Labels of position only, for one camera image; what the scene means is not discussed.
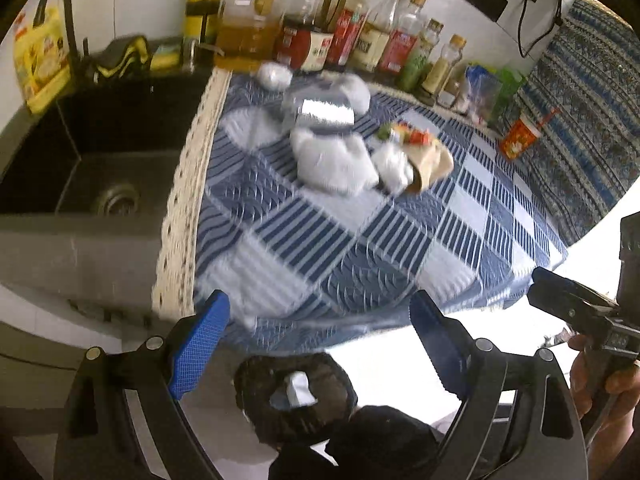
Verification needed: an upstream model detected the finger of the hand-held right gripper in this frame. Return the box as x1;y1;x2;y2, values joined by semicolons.
526;285;617;334
531;266;622;312

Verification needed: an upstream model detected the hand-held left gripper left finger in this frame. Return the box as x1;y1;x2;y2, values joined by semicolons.
52;290;231;480

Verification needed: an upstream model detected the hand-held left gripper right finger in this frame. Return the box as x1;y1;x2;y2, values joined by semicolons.
409;290;590;480

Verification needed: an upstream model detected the black-lined trash bin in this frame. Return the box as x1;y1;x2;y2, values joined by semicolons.
234;352;359;448

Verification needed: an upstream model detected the small white tissue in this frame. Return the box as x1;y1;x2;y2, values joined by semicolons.
372;145;416;194

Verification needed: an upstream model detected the brown paper wrapper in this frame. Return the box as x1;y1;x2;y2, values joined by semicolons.
399;141;454;194

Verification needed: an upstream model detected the red snack wrapper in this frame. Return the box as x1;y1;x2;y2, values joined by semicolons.
400;127;442;150

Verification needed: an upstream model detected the large white tissue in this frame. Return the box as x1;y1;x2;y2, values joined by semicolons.
291;127;379;197

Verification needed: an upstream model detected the silver foil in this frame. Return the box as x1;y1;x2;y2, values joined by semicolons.
281;87;357;135

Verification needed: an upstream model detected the person's right hand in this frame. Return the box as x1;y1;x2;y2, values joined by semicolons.
569;334;640;443

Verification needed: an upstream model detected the white tissue scrap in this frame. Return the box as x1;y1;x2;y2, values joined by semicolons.
270;371;319;409

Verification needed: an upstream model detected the person's leg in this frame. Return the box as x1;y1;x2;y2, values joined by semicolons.
267;404;453;480

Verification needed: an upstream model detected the blue patterned tablecloth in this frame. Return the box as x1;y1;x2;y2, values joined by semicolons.
152;67;569;351

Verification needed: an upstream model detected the blue patterned hanging cloth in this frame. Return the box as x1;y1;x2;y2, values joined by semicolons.
514;0;640;245

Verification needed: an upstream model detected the red paper cup with straw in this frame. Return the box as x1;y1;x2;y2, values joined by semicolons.
499;107;560;162

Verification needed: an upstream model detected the grey cabinet drawer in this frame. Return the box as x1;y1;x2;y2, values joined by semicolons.
0;320;125;443

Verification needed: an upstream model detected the black kitchen sink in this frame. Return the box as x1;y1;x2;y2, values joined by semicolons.
0;67;216;311

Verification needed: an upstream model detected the green packet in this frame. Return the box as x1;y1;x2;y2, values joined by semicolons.
494;67;525;122

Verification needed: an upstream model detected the clear plastic bag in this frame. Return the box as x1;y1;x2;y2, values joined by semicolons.
464;62;502;122

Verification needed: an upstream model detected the small spice jar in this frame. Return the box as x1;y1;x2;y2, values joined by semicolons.
440;77;472;112

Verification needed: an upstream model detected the yellowish seasoning bottle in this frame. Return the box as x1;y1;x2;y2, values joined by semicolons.
421;34;467;102

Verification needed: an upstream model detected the green label seasoning bottle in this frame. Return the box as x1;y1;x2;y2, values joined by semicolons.
396;18;445;92

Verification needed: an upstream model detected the white crumpled ball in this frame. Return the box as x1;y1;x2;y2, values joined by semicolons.
257;60;294;92

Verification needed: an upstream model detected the yellow green sponge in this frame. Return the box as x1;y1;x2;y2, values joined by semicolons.
149;41;185;72

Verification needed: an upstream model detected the clear bottle red label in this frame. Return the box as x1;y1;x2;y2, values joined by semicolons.
376;0;430;80

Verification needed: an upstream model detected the black and yellow cloth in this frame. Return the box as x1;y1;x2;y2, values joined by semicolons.
81;35;152;84

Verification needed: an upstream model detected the yellow cap vinegar bottle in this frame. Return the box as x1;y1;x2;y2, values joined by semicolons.
349;0;407;75

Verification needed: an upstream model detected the red label sauce bottle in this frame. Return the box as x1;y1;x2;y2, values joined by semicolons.
326;0;375;73

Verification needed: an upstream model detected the large cooking oil bottle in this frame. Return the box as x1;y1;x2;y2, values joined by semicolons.
214;0;287;70

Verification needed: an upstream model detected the yellow detergent bag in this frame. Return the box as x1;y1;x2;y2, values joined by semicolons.
12;7;72;115

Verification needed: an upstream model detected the dark soy sauce bottle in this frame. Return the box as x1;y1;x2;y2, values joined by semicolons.
274;0;347;73

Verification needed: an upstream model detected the green glass bottle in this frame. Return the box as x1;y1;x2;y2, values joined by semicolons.
184;0;222;43

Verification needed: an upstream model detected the black faucet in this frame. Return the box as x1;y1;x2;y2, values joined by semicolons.
32;0;85;70

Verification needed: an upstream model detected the black cable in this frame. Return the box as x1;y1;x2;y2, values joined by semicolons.
516;0;565;59

